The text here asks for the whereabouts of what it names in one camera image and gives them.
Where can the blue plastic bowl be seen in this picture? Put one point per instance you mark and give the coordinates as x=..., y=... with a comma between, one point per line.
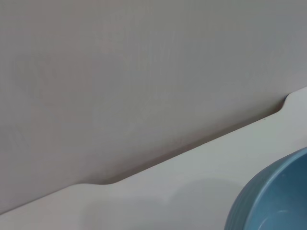
x=275, y=198

